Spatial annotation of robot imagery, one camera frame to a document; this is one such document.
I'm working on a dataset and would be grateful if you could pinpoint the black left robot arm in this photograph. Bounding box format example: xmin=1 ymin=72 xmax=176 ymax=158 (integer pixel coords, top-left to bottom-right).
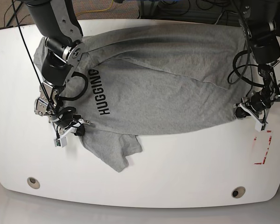
xmin=231 ymin=0 xmax=280 ymax=131

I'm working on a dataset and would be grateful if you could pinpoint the grey t-shirt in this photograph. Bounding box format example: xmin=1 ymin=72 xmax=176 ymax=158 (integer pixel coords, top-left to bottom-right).
xmin=34 ymin=23 xmax=257 ymax=173

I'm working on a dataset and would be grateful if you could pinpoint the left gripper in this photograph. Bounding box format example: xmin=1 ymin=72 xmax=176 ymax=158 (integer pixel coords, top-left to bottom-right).
xmin=233 ymin=93 xmax=274 ymax=123

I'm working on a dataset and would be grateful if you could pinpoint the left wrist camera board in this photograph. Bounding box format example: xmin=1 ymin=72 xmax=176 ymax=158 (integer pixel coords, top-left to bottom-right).
xmin=255 ymin=121 xmax=267 ymax=132

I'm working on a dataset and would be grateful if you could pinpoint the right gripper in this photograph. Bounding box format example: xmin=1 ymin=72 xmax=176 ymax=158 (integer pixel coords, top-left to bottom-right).
xmin=50 ymin=115 xmax=90 ymax=138

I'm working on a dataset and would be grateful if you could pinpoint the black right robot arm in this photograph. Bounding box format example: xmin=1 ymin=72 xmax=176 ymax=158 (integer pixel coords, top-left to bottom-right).
xmin=24 ymin=0 xmax=88 ymax=136

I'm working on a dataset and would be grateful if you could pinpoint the table cable grommet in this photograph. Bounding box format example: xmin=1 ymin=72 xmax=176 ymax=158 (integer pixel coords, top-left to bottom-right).
xmin=27 ymin=177 xmax=40 ymax=189
xmin=231 ymin=186 xmax=245 ymax=199

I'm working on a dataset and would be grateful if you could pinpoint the left table cable grommet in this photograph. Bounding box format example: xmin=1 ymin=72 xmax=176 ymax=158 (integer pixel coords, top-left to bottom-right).
xmin=27 ymin=177 xmax=40 ymax=189

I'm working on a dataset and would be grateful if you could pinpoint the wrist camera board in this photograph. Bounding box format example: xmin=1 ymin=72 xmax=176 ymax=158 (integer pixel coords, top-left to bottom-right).
xmin=54 ymin=137 xmax=67 ymax=147
xmin=255 ymin=121 xmax=267 ymax=132

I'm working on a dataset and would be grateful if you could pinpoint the right table cable grommet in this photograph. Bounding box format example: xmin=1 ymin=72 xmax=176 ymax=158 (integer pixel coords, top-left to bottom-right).
xmin=231 ymin=186 xmax=245 ymax=199

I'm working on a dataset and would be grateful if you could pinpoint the yellow cable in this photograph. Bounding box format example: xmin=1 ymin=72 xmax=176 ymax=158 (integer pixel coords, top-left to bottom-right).
xmin=76 ymin=0 xmax=114 ymax=16

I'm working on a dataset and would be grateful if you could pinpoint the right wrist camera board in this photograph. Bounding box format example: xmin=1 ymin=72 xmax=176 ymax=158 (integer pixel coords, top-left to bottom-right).
xmin=54 ymin=137 xmax=67 ymax=147

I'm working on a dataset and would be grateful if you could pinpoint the red tape marking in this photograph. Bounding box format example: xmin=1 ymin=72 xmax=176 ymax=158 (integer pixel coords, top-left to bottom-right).
xmin=251 ymin=130 xmax=273 ymax=165

